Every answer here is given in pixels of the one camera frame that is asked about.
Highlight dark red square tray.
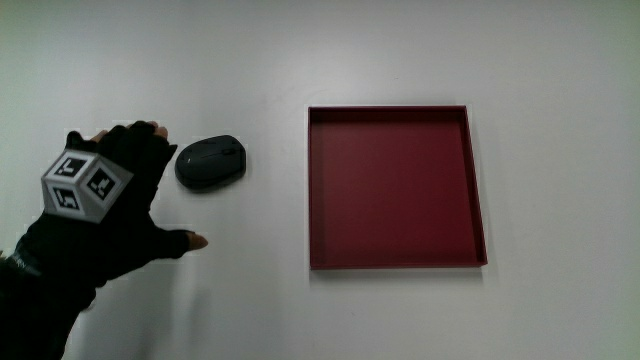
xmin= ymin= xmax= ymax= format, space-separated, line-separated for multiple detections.
xmin=307 ymin=104 xmax=489 ymax=271

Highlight person's left forearm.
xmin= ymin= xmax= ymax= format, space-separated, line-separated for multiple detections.
xmin=0 ymin=249 xmax=97 ymax=360

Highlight black computer mouse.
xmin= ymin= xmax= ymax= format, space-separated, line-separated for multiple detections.
xmin=174 ymin=134 xmax=248 ymax=192

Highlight person's left hand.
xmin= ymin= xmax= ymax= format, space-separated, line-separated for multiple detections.
xmin=13 ymin=119 xmax=209 ymax=297

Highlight white desk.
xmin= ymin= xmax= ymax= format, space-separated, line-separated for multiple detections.
xmin=0 ymin=0 xmax=640 ymax=360

